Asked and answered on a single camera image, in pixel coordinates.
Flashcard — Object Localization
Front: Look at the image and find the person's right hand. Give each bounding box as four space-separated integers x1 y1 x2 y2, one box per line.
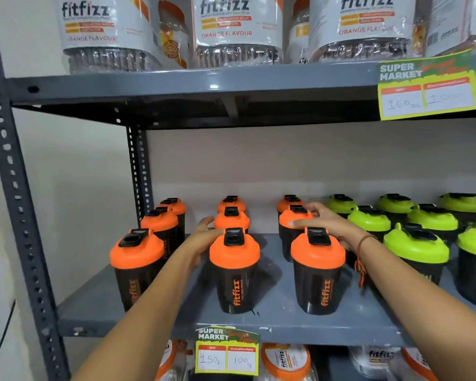
289 202 372 253

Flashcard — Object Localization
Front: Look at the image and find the person's left hand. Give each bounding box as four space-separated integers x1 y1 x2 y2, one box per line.
181 216 225 269

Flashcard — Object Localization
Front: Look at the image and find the black shaker bottle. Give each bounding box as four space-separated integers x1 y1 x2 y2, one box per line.
278 205 315 263
209 228 261 315

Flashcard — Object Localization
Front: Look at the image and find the person's left forearm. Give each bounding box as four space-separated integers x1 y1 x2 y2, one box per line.
71 244 201 381

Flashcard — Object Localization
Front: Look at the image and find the person's right forearm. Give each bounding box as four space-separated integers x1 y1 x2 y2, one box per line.
356 234 476 381

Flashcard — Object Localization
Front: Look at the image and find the group of orange-lidded shakers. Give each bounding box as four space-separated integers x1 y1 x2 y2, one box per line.
109 195 346 316

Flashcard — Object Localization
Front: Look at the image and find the perforated grey metal upright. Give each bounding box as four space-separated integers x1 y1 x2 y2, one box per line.
126 126 154 225
0 0 71 381

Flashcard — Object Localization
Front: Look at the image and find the grey metal shelf board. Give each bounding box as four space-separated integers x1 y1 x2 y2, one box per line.
57 233 476 348
6 51 476 130

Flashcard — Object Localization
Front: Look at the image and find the group of green-lidded shakers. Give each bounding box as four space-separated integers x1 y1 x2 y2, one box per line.
327 193 476 310

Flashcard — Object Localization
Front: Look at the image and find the small yellow-green price tag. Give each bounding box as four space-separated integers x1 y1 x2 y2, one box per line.
195 324 260 377

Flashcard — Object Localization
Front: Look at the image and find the clear jar with orange lid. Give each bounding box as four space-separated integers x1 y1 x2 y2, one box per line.
389 347 439 381
155 339 195 381
258 343 319 381
348 345 401 380

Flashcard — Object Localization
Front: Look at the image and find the large yellow-green price tag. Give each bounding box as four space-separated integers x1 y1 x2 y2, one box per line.
377 49 476 121

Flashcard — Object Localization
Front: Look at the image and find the row of white-label clear jars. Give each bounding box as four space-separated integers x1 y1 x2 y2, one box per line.
56 0 476 74

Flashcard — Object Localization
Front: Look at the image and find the orange thread wrist bracelet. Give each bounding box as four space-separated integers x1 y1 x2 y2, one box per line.
354 234 378 289

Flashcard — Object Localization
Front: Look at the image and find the thin black cable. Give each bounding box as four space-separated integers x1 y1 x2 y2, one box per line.
0 299 16 381

